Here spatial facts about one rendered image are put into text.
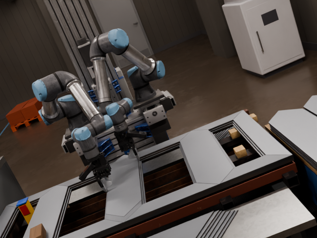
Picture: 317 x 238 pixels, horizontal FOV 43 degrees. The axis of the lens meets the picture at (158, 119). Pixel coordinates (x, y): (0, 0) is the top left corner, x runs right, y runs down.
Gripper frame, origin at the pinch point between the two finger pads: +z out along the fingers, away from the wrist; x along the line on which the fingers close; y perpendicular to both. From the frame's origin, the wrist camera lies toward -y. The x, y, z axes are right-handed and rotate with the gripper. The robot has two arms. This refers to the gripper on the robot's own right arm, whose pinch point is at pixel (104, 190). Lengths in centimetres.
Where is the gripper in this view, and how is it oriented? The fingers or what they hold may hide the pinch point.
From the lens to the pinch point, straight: 213.1
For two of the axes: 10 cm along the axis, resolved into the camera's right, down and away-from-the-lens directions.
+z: 3.6, 8.9, 2.9
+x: -0.8, -2.8, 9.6
